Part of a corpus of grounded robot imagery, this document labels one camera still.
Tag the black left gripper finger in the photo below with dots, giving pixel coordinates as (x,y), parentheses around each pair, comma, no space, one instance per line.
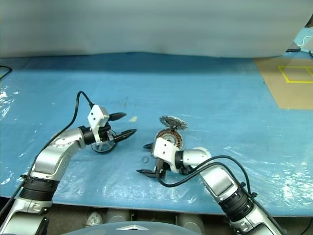
(124,135)
(117,116)

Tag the flat black object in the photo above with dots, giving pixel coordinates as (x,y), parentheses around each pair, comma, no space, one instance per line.
(293,50)

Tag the white foam backdrop sheet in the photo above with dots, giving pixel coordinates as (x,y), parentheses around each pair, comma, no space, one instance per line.
(146,24)

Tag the round silver housing lid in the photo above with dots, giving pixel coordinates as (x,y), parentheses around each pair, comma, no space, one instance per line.
(173,121)

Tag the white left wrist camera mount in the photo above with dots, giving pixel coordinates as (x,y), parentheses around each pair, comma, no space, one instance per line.
(96,115)

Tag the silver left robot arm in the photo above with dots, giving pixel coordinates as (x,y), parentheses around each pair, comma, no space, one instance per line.
(51,156)

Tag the grey rounded cylinder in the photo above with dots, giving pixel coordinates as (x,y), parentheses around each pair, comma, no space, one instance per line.
(117,216)
(190,221)

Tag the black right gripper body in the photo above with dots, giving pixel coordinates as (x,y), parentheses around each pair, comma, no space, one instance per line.
(161,169)

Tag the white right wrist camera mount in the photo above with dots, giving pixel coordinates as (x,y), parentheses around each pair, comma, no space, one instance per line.
(163,149)

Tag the brown cardboard board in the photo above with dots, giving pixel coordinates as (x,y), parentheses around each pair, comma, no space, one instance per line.
(274,80)

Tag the silver spoked rotor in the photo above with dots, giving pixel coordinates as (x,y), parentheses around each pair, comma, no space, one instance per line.
(102,148)

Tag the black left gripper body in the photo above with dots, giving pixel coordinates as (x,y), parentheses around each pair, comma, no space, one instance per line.
(106,132)

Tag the beige tape piece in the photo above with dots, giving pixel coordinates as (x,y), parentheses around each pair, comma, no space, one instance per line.
(133,119)

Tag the grey robot torso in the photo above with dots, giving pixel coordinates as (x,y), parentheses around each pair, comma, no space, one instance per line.
(137,229)

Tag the white shoe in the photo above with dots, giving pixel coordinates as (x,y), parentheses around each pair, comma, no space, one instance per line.
(94,219)

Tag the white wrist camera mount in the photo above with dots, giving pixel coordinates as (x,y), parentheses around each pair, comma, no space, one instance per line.
(163,149)
(96,115)

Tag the blue mat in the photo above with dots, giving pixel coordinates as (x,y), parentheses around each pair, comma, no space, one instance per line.
(302,33)

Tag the yellow tape square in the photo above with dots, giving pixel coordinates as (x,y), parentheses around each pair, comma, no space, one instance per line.
(300,82)

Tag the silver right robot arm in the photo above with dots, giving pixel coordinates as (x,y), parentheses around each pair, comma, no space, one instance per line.
(220,176)

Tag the blue plastic table cover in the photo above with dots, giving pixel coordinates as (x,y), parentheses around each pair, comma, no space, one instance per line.
(195,85)

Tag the small metal washer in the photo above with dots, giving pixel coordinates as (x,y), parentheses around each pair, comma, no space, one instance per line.
(142,160)

